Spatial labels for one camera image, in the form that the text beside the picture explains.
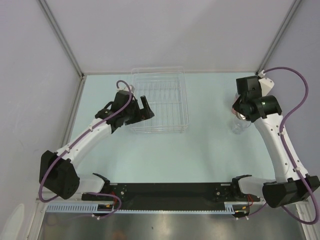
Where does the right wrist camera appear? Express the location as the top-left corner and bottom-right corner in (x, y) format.
(257, 70), (275, 97)

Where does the pink cup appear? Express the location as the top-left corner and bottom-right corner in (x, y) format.
(231, 98), (238, 115)

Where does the light blue cable duct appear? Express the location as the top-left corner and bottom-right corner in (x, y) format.
(46, 202), (249, 214)

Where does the clear wire dish rack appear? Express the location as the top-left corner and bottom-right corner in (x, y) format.
(130, 66), (189, 134)

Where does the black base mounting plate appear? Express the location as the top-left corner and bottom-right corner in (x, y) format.
(81, 182), (261, 212)

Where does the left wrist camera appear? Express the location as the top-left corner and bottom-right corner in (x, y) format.
(117, 84), (135, 95)

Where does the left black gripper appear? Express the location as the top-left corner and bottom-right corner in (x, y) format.
(123, 96), (154, 125)

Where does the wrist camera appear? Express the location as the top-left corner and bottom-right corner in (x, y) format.
(257, 70), (275, 97)
(117, 84), (135, 95)

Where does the clear glass cup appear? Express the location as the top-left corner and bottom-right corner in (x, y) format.
(230, 117), (252, 135)

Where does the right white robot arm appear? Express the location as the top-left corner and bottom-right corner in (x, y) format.
(230, 75), (320, 208)

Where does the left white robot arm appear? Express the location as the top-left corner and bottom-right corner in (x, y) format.
(39, 90), (155, 200)

